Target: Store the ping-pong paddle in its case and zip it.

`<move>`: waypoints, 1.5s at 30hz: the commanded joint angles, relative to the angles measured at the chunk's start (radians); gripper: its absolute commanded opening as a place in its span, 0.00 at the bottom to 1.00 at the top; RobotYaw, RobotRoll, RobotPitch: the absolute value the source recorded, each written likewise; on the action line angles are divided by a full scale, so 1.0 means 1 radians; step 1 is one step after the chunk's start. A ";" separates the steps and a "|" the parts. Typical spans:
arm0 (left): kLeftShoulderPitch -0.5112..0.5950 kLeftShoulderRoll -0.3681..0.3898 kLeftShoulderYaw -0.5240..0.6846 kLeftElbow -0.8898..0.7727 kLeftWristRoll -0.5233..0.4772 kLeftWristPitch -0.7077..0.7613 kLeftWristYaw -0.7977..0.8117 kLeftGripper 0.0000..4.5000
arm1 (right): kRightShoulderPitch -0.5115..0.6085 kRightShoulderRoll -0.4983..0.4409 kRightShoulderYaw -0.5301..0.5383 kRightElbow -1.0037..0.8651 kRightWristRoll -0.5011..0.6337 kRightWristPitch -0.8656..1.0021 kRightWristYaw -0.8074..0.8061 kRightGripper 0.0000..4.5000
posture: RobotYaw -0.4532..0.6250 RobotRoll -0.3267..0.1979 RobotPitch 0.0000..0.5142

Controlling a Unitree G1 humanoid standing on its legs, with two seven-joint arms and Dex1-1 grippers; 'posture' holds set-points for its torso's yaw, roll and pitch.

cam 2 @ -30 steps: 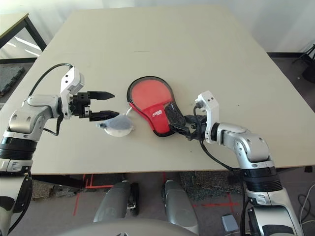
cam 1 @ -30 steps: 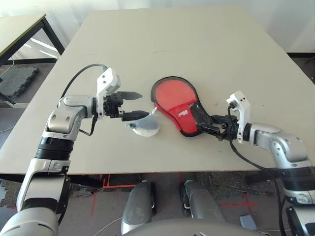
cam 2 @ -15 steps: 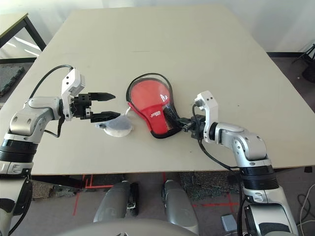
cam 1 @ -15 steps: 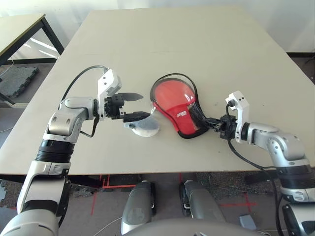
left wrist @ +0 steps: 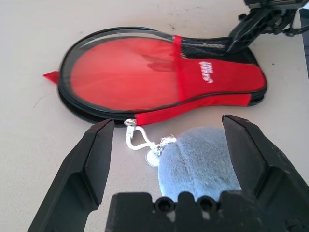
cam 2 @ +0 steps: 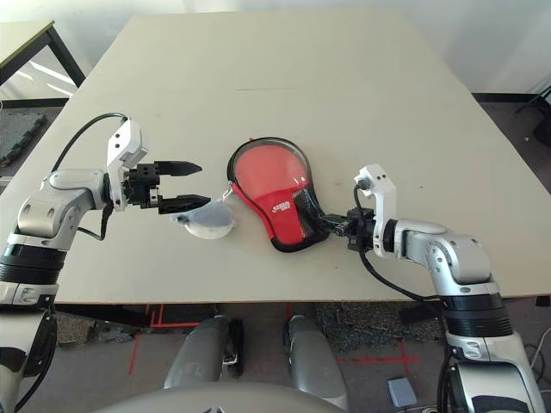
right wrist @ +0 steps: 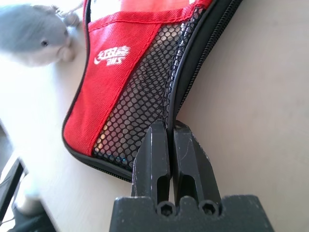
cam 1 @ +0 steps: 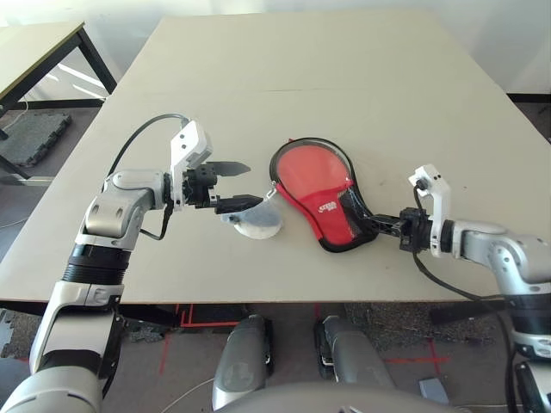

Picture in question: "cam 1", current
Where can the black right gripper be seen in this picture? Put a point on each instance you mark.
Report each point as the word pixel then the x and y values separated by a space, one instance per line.
pixel 414 230

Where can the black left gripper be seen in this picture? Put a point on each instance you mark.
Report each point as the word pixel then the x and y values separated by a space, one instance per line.
pixel 199 185

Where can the black and red paddle case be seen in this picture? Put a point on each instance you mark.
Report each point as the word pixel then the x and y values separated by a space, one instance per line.
pixel 340 223

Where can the red ping-pong paddle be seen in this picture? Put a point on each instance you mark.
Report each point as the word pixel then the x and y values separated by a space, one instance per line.
pixel 312 170

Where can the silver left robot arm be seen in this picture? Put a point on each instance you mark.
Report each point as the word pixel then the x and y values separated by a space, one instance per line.
pixel 116 202

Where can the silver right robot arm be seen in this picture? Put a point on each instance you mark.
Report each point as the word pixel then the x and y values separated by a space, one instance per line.
pixel 499 245

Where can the grey robot right leg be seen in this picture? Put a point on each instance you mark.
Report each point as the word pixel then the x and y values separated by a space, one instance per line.
pixel 353 357

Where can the grey robot leg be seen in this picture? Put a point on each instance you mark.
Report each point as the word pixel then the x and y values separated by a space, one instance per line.
pixel 241 357
pixel 353 357

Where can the grey robot left leg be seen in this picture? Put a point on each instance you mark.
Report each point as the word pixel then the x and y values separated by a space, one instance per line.
pixel 241 357

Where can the small grey floor box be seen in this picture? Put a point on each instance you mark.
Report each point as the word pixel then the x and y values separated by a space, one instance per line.
pixel 432 390

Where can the grey robot torso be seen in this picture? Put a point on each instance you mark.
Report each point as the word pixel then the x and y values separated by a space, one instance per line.
pixel 336 400

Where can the dark foam floor mat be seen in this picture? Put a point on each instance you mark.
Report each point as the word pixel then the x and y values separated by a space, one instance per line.
pixel 30 142

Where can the black-framed side table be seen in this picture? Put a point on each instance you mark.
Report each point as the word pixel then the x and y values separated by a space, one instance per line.
pixel 26 47

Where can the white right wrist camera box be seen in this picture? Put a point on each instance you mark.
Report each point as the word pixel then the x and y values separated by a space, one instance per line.
pixel 437 193

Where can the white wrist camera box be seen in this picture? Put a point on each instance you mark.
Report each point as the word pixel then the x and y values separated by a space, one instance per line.
pixel 189 142
pixel 437 193

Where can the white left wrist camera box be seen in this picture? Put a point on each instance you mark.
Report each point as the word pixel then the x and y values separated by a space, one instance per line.
pixel 189 142

